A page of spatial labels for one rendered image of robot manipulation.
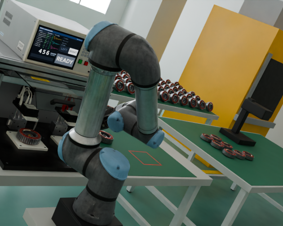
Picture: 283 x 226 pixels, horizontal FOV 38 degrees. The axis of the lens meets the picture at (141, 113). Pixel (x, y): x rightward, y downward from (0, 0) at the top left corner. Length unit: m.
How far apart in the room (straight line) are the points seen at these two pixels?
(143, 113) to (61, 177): 0.62
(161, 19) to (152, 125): 4.56
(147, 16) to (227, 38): 1.19
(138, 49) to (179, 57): 7.31
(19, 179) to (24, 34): 0.68
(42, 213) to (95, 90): 0.51
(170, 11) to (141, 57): 4.81
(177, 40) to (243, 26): 3.33
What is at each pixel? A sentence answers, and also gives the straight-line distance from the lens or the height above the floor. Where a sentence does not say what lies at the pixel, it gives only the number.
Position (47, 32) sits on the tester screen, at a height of 1.27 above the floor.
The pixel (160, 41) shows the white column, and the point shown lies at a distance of 6.06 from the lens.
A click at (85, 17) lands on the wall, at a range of 9.62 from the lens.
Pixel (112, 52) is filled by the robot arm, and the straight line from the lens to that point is 1.24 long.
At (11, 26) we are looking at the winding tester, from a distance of 2.15.
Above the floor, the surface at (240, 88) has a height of 1.11.
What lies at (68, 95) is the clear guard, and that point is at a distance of 1.88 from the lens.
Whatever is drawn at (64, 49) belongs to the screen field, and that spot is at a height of 1.22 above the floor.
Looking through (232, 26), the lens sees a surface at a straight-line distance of 5.60.
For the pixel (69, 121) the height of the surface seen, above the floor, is 0.88.
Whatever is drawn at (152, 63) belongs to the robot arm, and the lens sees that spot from 1.23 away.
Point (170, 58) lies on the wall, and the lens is 8.68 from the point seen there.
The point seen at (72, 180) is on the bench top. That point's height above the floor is 0.73.
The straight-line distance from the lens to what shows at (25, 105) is 2.00.
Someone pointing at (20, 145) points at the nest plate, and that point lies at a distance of 1.92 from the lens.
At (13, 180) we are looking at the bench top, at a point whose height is 0.73.
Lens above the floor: 1.57
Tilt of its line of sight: 14 degrees down
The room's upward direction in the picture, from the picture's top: 24 degrees clockwise
